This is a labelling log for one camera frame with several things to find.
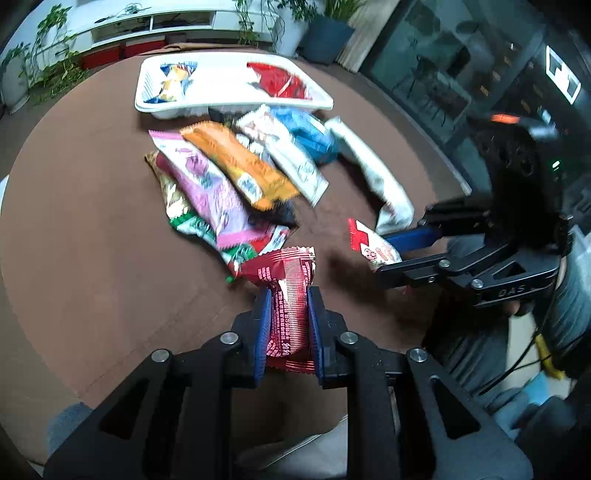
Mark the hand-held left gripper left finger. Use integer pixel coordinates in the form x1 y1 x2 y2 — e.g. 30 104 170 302
44 286 274 480

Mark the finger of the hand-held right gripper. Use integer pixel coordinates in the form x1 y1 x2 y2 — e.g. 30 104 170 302
385 196 496 256
373 241 562 309

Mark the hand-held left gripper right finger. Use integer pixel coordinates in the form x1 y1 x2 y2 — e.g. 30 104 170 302
307 286 534 480

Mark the red foil snack packet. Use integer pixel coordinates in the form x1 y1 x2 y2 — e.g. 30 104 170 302
240 246 318 374

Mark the small red white packet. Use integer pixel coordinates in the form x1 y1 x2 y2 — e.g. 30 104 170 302
347 218 403 274

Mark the white bread packet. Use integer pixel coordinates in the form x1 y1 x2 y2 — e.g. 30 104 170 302
324 117 415 235

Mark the light blue snack packet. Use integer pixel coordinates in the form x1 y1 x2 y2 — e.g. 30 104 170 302
268 106 339 166

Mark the white plastic tray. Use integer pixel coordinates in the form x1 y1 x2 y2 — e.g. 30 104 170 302
135 51 334 120

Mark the person's right forearm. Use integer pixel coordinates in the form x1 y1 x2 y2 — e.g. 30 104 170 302
547 226 591 377

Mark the person's grey-clad leg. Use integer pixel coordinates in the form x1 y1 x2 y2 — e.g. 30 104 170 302
422 237 513 398

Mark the green red snack packet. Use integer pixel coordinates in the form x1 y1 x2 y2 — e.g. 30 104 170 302
168 212 291 282

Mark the glass sliding door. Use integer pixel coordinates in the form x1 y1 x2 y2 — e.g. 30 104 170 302
360 0 548 153

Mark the pink snack packet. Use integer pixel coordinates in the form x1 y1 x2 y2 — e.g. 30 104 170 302
148 130 271 252

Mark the white packet pink print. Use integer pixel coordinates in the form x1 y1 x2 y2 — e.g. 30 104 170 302
235 105 329 207

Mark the gold snack packet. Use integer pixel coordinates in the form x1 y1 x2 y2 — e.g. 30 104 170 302
144 152 191 220

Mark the orange snack packet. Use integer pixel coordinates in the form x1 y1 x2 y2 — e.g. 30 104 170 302
180 121 300 212

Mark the brown tablecloth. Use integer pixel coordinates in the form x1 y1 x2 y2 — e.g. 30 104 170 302
0 44 472 467

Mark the red packet white lettering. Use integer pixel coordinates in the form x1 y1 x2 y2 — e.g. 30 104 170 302
247 61 314 100

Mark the beige curtain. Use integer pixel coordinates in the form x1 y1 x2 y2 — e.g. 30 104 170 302
339 0 400 73

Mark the dark grey square planter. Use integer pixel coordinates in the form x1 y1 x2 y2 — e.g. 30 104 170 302
302 16 355 65

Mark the tall white plant pot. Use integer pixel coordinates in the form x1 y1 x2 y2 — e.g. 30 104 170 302
274 9 309 57

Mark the grass-like green plant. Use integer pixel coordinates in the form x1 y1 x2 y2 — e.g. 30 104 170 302
323 0 365 21

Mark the blue yellow candy packet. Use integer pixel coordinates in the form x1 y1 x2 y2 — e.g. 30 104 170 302
147 62 197 103

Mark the trailing green plant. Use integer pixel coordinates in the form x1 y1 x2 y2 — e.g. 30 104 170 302
233 0 279 47

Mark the red storage box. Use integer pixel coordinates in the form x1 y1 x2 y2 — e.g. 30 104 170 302
124 39 166 59

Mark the white TV cabinet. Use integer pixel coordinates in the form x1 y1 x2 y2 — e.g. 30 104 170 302
76 0 279 48

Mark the leafy plant in white pot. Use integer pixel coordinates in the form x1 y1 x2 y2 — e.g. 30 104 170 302
0 4 89 104

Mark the round white plant pot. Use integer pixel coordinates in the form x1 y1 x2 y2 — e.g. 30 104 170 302
0 46 29 112

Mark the black cable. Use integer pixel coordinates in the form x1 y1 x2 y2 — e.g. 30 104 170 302
479 314 557 398

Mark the yellow cable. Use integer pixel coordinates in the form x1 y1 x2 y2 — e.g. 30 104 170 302
534 331 568 380

